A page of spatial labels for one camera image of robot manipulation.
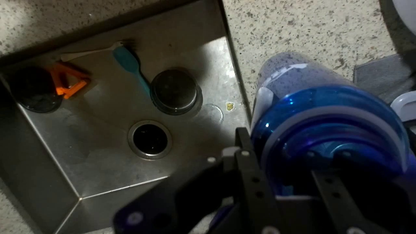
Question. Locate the round metal sink stopper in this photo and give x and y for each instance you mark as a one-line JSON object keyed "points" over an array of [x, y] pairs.
{"points": [[175, 91]]}

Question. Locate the small orange object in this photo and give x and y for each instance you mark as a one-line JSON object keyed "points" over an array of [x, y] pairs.
{"points": [[71, 84]]}

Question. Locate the black round cup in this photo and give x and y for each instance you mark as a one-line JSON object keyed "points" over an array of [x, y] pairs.
{"points": [[32, 88]]}

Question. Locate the blue water bottle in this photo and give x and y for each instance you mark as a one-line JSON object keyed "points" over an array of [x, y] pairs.
{"points": [[325, 108]]}

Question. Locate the sink drain hole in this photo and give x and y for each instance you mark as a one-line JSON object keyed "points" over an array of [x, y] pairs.
{"points": [[149, 137]]}

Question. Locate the stainless steel sink basin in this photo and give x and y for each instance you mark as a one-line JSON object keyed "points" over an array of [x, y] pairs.
{"points": [[85, 143]]}

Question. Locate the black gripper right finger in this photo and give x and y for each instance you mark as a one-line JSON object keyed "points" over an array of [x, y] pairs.
{"points": [[342, 202]]}

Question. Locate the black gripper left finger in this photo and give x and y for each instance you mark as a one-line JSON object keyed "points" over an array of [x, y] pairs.
{"points": [[253, 186]]}

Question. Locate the teal brush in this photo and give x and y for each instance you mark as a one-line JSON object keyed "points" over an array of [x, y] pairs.
{"points": [[130, 62]]}

